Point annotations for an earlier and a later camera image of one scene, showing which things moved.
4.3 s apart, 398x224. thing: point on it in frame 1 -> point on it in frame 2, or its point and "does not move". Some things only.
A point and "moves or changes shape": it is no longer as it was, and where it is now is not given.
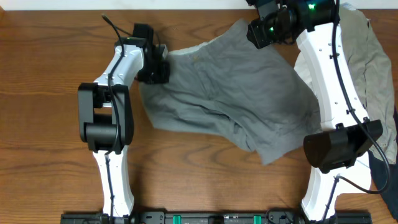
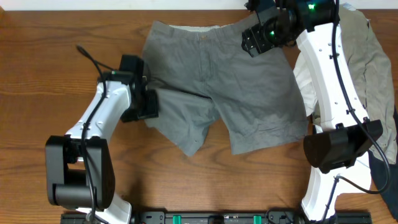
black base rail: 216,217 does not move
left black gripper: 163,77 -> 152,111
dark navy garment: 379,172 does not move
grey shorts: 232,90 moves or changes shape
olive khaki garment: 372,73 does not move
